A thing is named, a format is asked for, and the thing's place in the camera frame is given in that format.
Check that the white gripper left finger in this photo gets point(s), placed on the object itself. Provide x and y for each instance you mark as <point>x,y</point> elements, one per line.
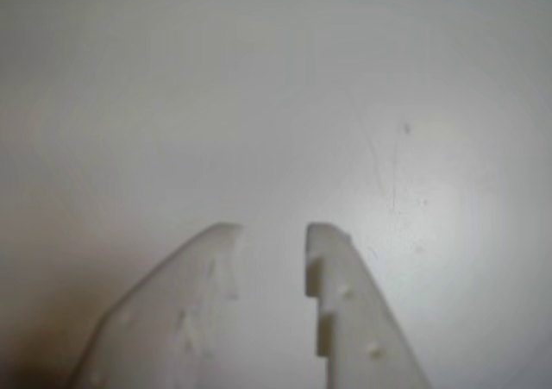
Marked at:
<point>164,311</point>

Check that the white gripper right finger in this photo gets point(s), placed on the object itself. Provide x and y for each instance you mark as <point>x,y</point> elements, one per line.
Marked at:
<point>362,320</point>

